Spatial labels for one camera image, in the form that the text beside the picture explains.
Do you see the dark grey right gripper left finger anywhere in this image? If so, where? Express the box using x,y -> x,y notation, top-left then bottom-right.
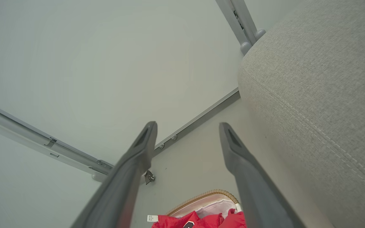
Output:
71,121 -> 158,228

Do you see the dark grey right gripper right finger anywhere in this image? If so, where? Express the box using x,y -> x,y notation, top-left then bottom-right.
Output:
219,122 -> 306,228

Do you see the plain red garment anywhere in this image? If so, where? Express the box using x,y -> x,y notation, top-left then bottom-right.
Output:
203,209 -> 247,228

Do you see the red numbered basketball jersey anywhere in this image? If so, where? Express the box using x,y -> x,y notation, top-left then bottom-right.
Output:
147,212 -> 203,228

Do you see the grey fabric sofa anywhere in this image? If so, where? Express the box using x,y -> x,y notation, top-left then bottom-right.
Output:
238,0 -> 365,228

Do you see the wicker laundry basket white liner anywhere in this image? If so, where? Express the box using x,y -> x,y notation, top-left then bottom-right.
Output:
167,189 -> 242,219

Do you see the grey floor rail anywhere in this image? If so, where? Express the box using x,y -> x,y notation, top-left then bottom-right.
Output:
152,89 -> 241,157

